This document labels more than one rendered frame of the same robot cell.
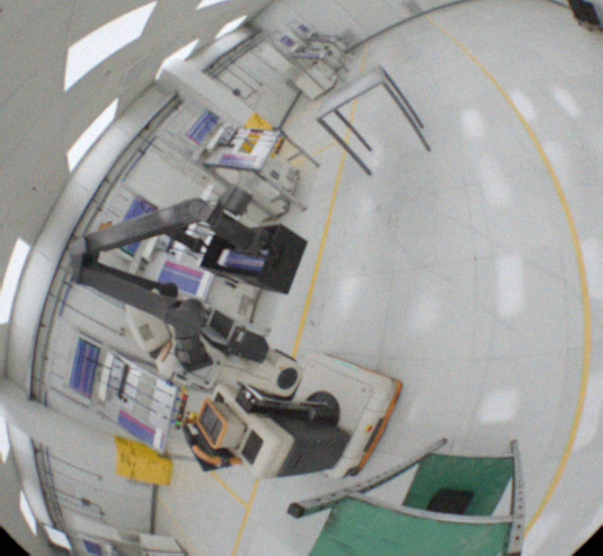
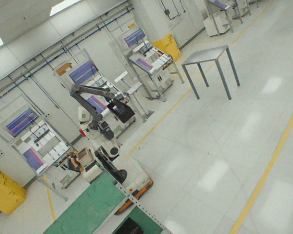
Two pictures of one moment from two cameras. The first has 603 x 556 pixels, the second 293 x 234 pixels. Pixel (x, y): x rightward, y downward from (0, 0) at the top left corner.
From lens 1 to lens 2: 1.26 m
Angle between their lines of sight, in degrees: 9
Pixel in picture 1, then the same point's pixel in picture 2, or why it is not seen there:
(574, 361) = (225, 224)
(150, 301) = (90, 109)
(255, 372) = (106, 142)
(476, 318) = (192, 174)
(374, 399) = (137, 178)
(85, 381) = (18, 127)
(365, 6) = not seen: outside the picture
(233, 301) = (113, 125)
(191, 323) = (98, 118)
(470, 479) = (145, 224)
